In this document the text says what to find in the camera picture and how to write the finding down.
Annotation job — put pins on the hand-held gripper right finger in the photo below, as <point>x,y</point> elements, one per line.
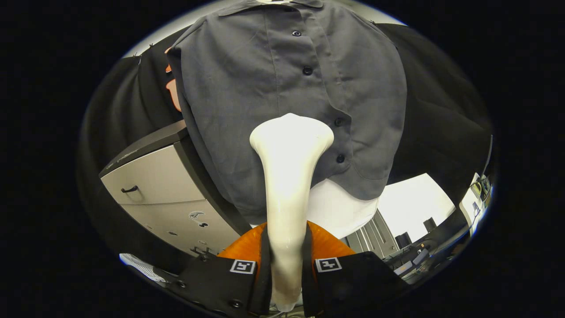
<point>353,282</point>

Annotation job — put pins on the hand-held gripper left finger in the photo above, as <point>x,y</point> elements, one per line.
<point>220,282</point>

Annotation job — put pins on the white garment steamer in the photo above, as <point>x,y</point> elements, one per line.
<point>289,176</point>

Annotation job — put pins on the grey button-up shirt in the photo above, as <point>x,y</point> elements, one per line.
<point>247,88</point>

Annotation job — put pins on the small black box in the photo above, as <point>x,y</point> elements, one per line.
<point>430,224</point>
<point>402,240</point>

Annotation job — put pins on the dark cluttered low table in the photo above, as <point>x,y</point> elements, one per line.
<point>423,258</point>

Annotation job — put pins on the white mannequin torso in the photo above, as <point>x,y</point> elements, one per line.
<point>344,207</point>

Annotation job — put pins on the white mesh object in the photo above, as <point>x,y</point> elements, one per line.
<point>141,265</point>

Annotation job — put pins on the white cabinet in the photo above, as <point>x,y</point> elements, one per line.
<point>415,198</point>

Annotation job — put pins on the grey drawer cabinet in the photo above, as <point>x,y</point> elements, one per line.
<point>154,176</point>

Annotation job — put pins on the white cluttered desk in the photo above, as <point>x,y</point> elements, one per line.
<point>470,203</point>

